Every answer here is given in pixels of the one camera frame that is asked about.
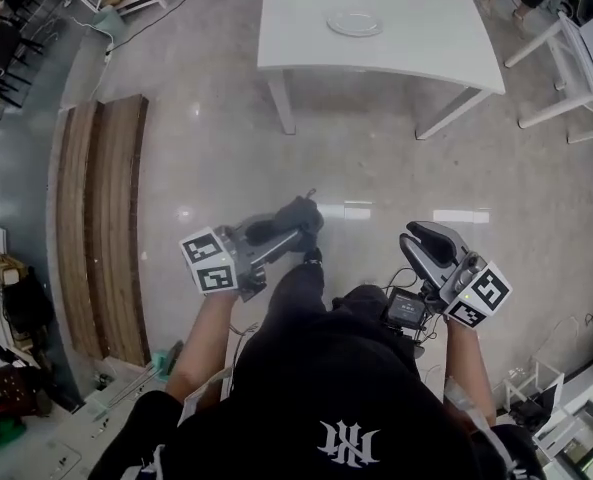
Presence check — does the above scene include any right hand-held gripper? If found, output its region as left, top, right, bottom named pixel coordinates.
left=398, top=220, right=514, bottom=330

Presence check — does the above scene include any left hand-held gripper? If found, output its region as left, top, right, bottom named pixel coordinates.
left=179, top=212, right=303, bottom=303

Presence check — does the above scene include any dark grey cloth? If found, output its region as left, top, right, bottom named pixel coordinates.
left=244, top=187, right=326, bottom=264

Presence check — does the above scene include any clear glass plate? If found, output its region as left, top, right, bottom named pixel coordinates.
left=325, top=10, right=384, bottom=38

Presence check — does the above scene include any person's right forearm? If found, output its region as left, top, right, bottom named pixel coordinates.
left=443, top=316, right=496, bottom=430

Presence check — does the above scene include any person's left forearm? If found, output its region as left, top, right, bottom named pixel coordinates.
left=165, top=290, right=250, bottom=405

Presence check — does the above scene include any person's black trouser leg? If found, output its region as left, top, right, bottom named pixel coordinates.
left=268, top=261, right=327, bottom=322

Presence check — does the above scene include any black display device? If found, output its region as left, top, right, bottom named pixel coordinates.
left=384, top=287, right=428, bottom=334

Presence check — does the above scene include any wide wooden board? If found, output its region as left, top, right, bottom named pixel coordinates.
left=85, top=94, right=151, bottom=368

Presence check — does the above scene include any green plastic item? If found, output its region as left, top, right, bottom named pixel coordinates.
left=149, top=339, right=185, bottom=382

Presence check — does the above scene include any person's black shirt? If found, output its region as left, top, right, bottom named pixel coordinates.
left=88, top=283, right=547, bottom=480

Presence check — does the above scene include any small white stool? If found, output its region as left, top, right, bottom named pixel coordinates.
left=502, top=356, right=566, bottom=422

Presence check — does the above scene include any narrow wooden board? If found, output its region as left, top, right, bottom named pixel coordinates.
left=55, top=100, right=105, bottom=360

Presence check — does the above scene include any white table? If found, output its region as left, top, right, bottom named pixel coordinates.
left=256, top=0, right=507, bottom=141

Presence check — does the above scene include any white slatted chair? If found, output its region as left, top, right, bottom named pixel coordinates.
left=504, top=10, right=593, bottom=145

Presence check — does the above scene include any black bag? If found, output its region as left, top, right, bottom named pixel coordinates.
left=1, top=266, right=56, bottom=342

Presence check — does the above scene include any pale green bag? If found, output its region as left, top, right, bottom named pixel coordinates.
left=93, top=6, right=128, bottom=39

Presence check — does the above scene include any black chair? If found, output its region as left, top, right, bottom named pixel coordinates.
left=0, top=17, right=45, bottom=110

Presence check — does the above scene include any white glass-topped frame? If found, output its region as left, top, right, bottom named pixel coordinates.
left=531, top=392, right=593, bottom=480

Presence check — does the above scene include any white power cable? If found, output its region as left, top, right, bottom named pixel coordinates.
left=68, top=15, right=115, bottom=65

